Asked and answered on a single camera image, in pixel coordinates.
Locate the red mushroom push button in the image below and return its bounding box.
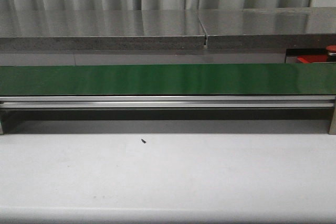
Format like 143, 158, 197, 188
326, 45, 336, 62

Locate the grey stone counter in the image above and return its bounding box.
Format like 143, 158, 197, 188
1, 7, 335, 66

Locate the green conveyor belt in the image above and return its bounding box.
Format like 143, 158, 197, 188
1, 63, 335, 96

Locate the red tray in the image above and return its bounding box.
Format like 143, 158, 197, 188
297, 55, 335, 63

